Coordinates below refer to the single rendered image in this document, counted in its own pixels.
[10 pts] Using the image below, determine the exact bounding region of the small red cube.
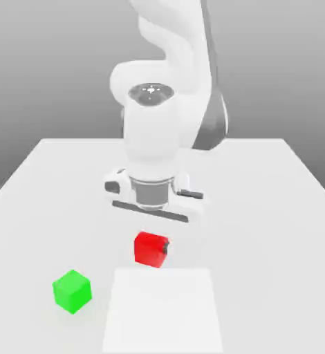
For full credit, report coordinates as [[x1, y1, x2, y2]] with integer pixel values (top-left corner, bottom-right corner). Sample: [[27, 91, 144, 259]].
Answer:
[[133, 231, 170, 269]]

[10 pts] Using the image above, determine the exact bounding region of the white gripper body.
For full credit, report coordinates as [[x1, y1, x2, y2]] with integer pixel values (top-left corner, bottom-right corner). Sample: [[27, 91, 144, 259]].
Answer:
[[108, 194, 205, 232]]

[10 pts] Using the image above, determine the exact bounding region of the small green cube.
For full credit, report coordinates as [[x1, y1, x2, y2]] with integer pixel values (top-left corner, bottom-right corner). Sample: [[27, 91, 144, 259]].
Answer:
[[52, 269, 93, 315]]

